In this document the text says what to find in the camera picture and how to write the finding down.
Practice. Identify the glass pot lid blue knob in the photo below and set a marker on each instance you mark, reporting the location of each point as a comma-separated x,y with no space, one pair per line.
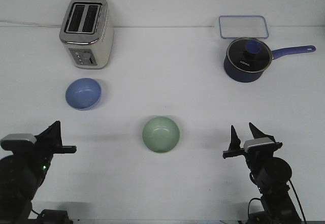
249,55

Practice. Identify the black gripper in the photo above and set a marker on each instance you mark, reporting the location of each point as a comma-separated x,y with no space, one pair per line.
256,157
39,155

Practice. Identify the clear blue-rimmed container lid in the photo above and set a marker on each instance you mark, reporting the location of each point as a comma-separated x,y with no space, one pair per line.
238,26

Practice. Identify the green bowl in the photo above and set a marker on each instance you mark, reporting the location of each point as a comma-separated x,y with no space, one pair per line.
160,134

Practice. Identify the silver two-slot toaster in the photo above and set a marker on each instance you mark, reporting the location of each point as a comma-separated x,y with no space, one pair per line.
87,33

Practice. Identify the blue bowl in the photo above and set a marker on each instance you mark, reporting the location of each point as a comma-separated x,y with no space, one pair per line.
83,94

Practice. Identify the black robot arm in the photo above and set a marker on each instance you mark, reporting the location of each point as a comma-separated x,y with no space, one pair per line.
24,171
270,174

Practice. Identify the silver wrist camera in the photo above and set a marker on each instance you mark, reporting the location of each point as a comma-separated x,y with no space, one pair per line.
253,143
18,142

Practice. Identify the blue saucepan with handle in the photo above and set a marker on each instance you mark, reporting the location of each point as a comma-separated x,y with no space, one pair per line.
247,77

